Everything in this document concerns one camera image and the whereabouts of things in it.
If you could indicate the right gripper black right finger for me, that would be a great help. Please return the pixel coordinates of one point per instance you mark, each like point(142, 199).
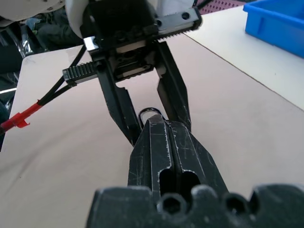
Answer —
point(192, 156)

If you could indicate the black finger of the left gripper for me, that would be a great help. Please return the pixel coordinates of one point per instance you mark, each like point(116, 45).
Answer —
point(116, 102)
point(173, 83)

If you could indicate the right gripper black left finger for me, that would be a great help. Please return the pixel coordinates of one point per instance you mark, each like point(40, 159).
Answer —
point(152, 154)

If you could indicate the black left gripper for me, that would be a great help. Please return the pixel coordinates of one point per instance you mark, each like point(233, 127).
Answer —
point(123, 21)

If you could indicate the small brass padlock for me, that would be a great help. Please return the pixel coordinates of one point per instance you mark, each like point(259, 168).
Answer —
point(149, 109)

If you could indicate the large beige cardboard sheet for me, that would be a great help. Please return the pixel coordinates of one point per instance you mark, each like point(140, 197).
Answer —
point(71, 166)

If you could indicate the pale beige cardboard sheet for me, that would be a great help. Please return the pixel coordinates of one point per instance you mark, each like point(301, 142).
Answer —
point(261, 61)

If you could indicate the blue plastic bin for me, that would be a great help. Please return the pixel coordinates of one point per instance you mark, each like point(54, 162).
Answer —
point(280, 23)

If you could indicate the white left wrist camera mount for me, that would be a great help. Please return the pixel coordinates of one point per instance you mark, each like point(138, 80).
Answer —
point(74, 16)

